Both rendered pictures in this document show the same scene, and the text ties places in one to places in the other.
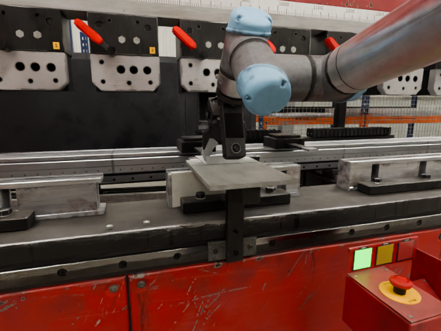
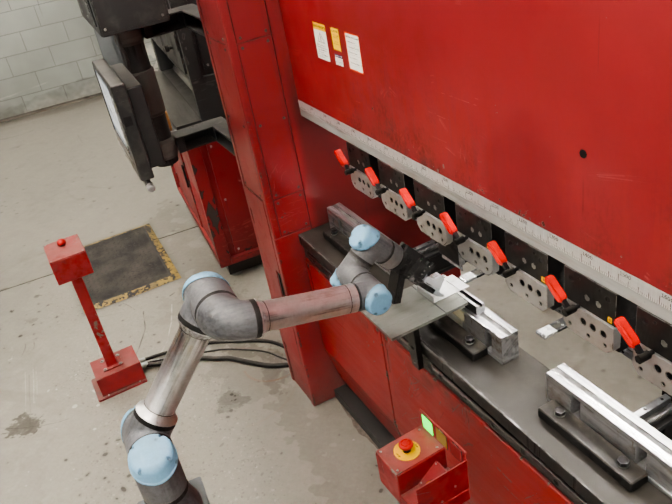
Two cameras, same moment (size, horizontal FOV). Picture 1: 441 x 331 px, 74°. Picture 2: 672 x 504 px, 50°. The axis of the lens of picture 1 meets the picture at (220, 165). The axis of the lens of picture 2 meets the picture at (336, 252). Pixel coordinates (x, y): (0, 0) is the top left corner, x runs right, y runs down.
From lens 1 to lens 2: 205 cm
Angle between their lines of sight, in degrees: 78
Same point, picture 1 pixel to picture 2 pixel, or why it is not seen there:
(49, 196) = not seen: hidden behind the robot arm
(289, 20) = (474, 208)
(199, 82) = (425, 228)
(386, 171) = (589, 416)
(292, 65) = (345, 278)
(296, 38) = (480, 226)
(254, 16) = (355, 238)
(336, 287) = (487, 459)
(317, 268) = (471, 427)
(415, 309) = (389, 455)
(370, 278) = (419, 437)
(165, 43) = not seen: outside the picture
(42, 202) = not seen: hidden behind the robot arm
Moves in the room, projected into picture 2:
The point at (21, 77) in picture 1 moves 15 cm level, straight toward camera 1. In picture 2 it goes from (360, 185) to (329, 205)
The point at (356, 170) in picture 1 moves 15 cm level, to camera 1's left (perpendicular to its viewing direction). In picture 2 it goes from (553, 386) to (527, 351)
